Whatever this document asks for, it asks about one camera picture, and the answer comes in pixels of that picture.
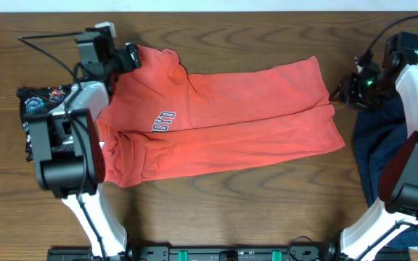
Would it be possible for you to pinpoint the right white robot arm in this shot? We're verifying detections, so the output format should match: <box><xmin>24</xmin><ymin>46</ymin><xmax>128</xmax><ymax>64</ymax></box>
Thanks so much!
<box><xmin>327</xmin><ymin>47</ymin><xmax>418</xmax><ymax>260</ymax></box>

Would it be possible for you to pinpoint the folded black printed shirt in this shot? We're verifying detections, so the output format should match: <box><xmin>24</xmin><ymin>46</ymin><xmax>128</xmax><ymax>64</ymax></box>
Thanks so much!
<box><xmin>17</xmin><ymin>85</ymin><xmax>71</xmax><ymax>162</ymax></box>

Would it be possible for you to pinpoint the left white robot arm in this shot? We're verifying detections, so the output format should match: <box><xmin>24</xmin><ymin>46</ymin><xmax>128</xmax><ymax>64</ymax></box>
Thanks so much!
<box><xmin>17</xmin><ymin>38</ymin><xmax>141</xmax><ymax>260</ymax></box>

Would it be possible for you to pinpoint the orange soccer t-shirt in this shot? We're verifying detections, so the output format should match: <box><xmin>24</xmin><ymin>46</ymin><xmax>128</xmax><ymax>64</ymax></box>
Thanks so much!
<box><xmin>97</xmin><ymin>47</ymin><xmax>345</xmax><ymax>187</ymax></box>

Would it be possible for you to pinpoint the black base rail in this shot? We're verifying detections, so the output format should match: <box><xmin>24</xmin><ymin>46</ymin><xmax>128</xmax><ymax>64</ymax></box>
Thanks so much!
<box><xmin>46</xmin><ymin>242</ymin><xmax>411</xmax><ymax>261</ymax></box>

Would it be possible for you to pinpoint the navy blue garment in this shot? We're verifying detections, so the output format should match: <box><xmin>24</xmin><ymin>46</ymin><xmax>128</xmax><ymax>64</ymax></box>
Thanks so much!
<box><xmin>352</xmin><ymin>97</ymin><xmax>418</xmax><ymax>251</ymax></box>

